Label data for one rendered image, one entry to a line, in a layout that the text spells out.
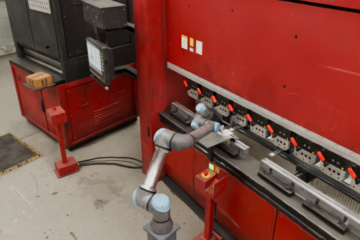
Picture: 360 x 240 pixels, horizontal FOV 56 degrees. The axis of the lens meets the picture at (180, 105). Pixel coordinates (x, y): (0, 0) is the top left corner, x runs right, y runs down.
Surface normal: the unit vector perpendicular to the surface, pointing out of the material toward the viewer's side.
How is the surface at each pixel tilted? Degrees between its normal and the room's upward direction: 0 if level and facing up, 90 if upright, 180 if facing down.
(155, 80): 90
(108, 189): 0
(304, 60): 90
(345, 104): 90
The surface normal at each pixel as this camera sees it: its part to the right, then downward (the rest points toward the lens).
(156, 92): 0.57, 0.36
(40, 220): 0.00, -0.90
